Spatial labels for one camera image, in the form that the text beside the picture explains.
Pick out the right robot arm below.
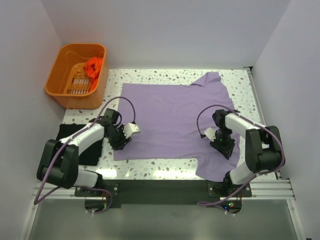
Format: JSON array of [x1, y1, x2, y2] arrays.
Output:
[[204, 109, 285, 197]]

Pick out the purple t shirt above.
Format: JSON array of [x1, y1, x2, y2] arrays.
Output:
[[113, 72, 240, 182]]

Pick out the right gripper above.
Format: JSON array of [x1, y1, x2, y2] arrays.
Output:
[[209, 127, 235, 160]]

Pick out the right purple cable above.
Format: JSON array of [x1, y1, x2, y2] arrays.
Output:
[[196, 104, 286, 210]]

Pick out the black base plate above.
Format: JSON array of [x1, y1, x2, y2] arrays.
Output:
[[74, 179, 239, 211]]

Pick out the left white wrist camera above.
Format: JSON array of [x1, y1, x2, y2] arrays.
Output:
[[123, 122, 141, 139]]

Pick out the aluminium rail frame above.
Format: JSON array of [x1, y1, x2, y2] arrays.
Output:
[[18, 64, 307, 240]]

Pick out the folded black t shirt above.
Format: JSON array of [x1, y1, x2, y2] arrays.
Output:
[[56, 123, 103, 166]]

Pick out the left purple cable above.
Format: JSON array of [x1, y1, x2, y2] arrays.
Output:
[[32, 96, 137, 215]]

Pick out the orange plastic basket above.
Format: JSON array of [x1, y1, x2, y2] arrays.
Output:
[[44, 43, 109, 110]]

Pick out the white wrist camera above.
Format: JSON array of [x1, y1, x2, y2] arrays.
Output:
[[123, 122, 141, 139], [200, 127, 216, 142]]

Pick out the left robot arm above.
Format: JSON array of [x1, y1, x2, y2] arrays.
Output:
[[35, 108, 140, 203]]

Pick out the purple cable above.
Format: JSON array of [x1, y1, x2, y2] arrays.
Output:
[[32, 96, 137, 215], [196, 104, 286, 210]]

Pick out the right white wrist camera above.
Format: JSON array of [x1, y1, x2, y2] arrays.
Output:
[[200, 127, 216, 142]]

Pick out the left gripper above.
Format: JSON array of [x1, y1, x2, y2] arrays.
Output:
[[105, 125, 132, 151]]

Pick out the orange t shirt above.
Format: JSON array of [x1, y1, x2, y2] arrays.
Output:
[[83, 57, 103, 88]]

